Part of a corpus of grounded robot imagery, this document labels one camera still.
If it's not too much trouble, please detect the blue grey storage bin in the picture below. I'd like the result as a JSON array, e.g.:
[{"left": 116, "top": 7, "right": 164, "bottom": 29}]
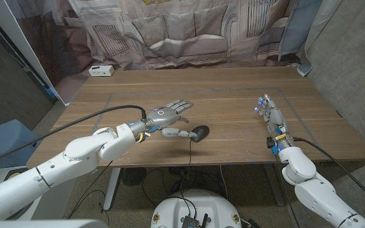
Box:
[{"left": 0, "top": 119, "right": 42, "bottom": 170}]

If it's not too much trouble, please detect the white table leg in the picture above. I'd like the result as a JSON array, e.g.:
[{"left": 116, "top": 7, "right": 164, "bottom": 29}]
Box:
[{"left": 103, "top": 167, "right": 122, "bottom": 212}]

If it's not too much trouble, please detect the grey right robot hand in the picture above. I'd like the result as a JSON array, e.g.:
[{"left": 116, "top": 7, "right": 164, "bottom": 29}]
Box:
[{"left": 254, "top": 93, "right": 290, "bottom": 141}]

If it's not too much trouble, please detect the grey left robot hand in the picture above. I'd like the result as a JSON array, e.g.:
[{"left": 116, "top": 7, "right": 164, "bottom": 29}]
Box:
[{"left": 147, "top": 99, "right": 199, "bottom": 139}]

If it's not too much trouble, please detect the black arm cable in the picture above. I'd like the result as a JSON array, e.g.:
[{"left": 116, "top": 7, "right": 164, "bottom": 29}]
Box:
[
  {"left": 0, "top": 104, "right": 148, "bottom": 166},
  {"left": 292, "top": 136, "right": 365, "bottom": 212}
]

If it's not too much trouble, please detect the black round fan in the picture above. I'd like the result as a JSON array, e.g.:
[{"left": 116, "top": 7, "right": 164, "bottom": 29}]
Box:
[{"left": 121, "top": 167, "right": 147, "bottom": 187}]

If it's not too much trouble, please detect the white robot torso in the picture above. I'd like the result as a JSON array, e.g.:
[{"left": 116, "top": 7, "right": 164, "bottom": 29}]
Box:
[{"left": 150, "top": 189, "right": 243, "bottom": 228}]

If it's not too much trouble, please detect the white blue curtain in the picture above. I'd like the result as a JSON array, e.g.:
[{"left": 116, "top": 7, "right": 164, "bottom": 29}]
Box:
[{"left": 277, "top": 0, "right": 345, "bottom": 77}]

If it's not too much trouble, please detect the black floor cable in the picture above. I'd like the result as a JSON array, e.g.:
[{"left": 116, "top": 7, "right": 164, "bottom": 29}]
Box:
[{"left": 141, "top": 167, "right": 170, "bottom": 207}]

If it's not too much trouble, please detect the white power strip box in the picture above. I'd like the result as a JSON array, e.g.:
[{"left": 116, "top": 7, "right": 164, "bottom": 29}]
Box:
[{"left": 88, "top": 65, "right": 115, "bottom": 77}]

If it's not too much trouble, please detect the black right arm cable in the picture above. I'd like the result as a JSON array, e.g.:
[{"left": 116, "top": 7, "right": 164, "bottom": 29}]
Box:
[{"left": 292, "top": 136, "right": 365, "bottom": 212}]

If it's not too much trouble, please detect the printed living room backdrop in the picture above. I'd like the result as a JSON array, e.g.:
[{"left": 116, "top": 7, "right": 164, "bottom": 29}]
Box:
[{"left": 4, "top": 0, "right": 323, "bottom": 105}]

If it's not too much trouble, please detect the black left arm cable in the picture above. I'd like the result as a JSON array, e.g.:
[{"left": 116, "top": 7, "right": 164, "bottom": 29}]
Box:
[{"left": 0, "top": 104, "right": 148, "bottom": 166}]

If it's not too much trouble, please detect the yellow black foot pedal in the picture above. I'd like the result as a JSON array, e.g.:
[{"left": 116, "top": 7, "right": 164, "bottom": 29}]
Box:
[{"left": 3, "top": 167, "right": 23, "bottom": 182}]

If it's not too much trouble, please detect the grey table leg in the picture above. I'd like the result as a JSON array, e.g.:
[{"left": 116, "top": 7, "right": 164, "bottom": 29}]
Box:
[{"left": 263, "top": 163, "right": 286, "bottom": 207}]

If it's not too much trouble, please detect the dark perforated partition panel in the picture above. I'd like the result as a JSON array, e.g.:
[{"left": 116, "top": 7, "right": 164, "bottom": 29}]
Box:
[{"left": 0, "top": 12, "right": 58, "bottom": 136}]

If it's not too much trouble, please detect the black mouse cable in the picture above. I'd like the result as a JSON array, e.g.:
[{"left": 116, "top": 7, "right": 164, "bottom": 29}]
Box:
[{"left": 178, "top": 141, "right": 199, "bottom": 219}]

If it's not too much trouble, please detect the black electronics module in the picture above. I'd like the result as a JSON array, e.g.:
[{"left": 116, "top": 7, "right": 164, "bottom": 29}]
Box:
[{"left": 181, "top": 213, "right": 209, "bottom": 228}]

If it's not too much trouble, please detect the black computer mouse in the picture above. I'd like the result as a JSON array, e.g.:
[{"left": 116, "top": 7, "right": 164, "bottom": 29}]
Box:
[{"left": 190, "top": 125, "right": 210, "bottom": 143}]

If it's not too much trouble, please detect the white board frame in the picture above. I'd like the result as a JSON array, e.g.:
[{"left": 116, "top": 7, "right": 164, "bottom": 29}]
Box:
[{"left": 0, "top": 0, "right": 72, "bottom": 106}]

